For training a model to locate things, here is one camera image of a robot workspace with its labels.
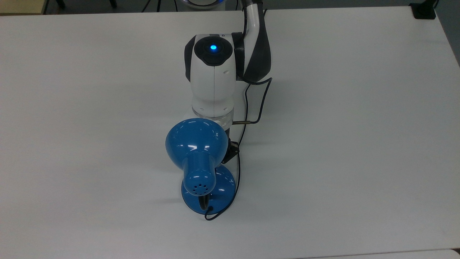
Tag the beige cabinet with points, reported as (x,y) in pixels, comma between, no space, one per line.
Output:
(21,7)

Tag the black table clamp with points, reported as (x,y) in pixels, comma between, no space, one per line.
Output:
(424,11)

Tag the blue gooseneck desk lamp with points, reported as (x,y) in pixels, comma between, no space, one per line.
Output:
(196,144)

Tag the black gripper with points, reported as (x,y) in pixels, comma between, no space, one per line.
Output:
(231,149)

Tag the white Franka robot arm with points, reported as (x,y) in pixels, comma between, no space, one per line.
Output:
(214,75)

